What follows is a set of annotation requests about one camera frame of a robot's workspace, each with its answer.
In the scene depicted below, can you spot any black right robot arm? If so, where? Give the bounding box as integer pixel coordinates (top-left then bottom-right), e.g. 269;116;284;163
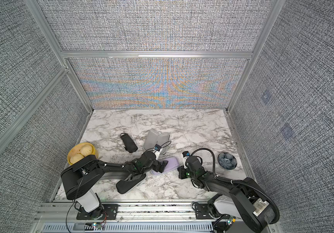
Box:
177;156;280;233

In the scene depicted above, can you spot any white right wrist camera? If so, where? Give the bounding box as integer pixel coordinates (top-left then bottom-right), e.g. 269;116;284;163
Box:
182;151;191;169

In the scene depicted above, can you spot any grey umbrella case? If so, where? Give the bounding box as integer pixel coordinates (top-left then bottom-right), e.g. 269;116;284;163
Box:
150;157;179;176
143;129;170;155

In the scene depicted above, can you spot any black right corrugated cable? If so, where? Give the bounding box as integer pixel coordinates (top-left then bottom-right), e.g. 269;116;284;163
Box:
190;148;280;225

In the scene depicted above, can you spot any black left camera cable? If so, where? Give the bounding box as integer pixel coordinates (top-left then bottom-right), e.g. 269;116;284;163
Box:
145;140;172;152

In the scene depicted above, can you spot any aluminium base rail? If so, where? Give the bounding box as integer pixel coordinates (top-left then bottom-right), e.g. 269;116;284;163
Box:
30;200;250;233

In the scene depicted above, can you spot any white steamed bun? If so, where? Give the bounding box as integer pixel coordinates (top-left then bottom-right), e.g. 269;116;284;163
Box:
69;153;85;165
80;144;94;157

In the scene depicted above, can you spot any dark blue flower bowl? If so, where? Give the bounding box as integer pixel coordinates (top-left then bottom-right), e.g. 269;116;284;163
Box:
217;152;238;170

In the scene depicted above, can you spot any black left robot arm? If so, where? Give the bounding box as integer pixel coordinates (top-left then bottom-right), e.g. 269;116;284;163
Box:
61;151;169;219

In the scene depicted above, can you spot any yellow bamboo steamer basket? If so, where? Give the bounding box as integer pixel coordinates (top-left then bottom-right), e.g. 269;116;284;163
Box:
67;142;99;166

